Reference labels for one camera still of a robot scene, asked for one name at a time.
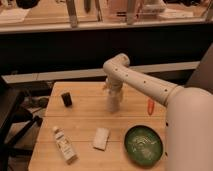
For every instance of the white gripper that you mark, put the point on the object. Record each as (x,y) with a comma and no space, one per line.
(114,85)

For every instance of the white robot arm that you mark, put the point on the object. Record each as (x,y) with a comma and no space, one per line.
(189,115)

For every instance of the white eraser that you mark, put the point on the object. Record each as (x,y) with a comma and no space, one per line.
(100,139)

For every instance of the small black cup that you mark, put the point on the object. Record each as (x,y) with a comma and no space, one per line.
(66,97)

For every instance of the orange carrot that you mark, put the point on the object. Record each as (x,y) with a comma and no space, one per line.
(150,107)

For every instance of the green round plate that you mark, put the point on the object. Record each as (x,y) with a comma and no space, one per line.
(143,145)

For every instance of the white labelled bottle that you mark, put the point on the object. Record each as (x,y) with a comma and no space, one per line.
(64,145)

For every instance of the black office chair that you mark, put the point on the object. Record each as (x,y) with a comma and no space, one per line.
(11,112)

